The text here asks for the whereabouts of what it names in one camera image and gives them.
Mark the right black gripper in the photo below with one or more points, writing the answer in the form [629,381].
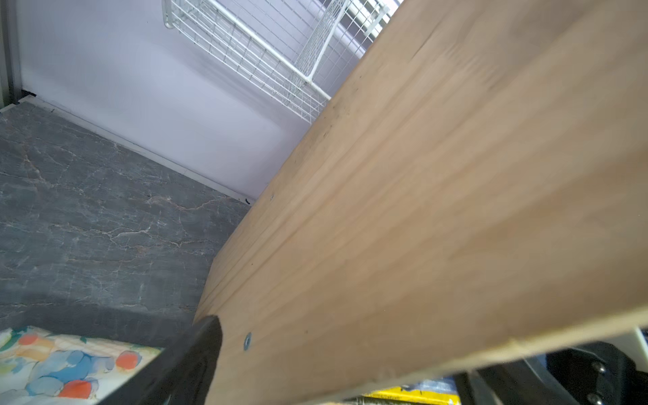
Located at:
[598,373]

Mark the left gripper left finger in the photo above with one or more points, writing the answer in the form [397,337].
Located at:
[180,374]

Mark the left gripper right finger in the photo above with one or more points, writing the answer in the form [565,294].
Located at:
[503,385]

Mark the yellow cartoon cover book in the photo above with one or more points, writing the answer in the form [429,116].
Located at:
[399,394]

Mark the white tissue pack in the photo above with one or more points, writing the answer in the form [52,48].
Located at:
[42,367]

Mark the wooden two-tier shelf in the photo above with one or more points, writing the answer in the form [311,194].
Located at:
[475,192]

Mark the white wire rack basket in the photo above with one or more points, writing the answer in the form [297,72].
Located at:
[297,53]

